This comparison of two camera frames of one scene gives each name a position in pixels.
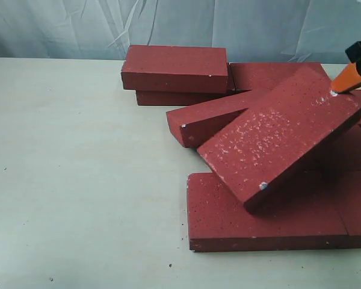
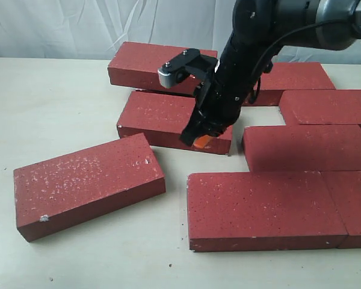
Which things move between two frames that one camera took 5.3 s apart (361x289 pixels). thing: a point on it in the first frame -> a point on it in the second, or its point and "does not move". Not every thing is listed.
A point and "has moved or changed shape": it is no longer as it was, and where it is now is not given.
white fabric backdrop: [259, 31] does not move
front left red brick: [218, 219] does not move
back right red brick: [289, 78] does not move
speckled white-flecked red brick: [277, 140] -> [59, 192]
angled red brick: [191, 126] has moved or changed shape
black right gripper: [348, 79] -> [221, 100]
